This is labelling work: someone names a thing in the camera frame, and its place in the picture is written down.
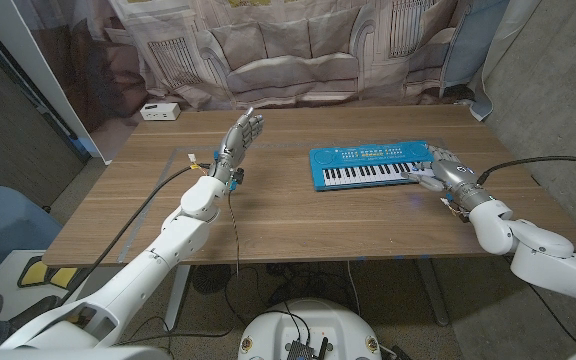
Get grey table leg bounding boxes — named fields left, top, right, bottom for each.
left=415, top=258, right=450, bottom=327

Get white power strip box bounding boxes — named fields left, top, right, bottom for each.
left=139, top=102, right=182, bottom=122

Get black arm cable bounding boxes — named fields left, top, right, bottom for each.
left=57, top=163, right=213, bottom=307
left=476, top=155, right=576, bottom=186

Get blue plastic chair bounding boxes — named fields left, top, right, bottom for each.
left=0, top=185, right=64, bottom=281

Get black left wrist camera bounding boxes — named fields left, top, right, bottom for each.
left=228, top=168, right=246, bottom=193

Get white board frame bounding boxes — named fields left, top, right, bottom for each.
left=0, top=0, right=114, bottom=165

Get blue toy piano keyboard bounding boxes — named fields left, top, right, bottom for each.
left=308, top=140, right=437, bottom=192

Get black floor cable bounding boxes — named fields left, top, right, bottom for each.
left=117, top=279, right=242, bottom=350

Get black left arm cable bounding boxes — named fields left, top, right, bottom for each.
left=57, top=163, right=213, bottom=307

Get thin braided cable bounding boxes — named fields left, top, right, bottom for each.
left=227, top=192, right=242, bottom=280

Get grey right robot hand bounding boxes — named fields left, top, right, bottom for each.
left=400, top=144, right=494, bottom=211

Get white table leg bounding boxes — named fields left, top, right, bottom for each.
left=163, top=264, right=192, bottom=331

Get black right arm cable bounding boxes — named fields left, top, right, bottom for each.
left=476, top=155, right=576, bottom=186

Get black round fan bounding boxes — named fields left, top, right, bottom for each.
left=191, top=263, right=234, bottom=295

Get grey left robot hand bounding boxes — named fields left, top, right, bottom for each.
left=209, top=106, right=265, bottom=184

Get printed sofa room backdrop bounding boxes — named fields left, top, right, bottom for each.
left=15, top=0, right=542, bottom=122

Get white mat with yellow shapes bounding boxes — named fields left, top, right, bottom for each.
left=0, top=249, right=94, bottom=321

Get white robot torso base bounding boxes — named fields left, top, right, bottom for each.
left=237, top=298, right=383, bottom=360

